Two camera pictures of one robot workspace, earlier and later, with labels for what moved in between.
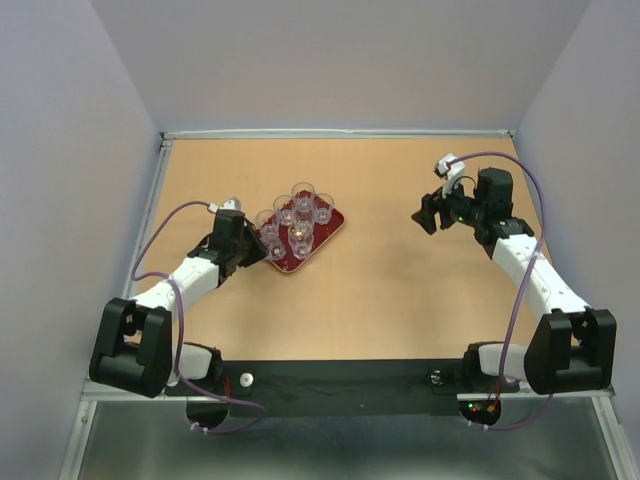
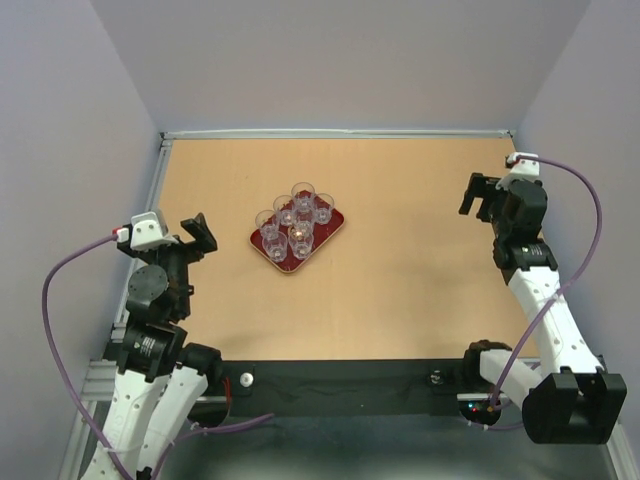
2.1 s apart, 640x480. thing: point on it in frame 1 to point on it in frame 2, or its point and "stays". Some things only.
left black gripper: [259, 251] to [205, 240]
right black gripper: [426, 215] to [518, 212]
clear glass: [286, 211] stays
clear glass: [269, 225] stays
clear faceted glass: [303, 198] stays
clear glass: [301, 237] stays
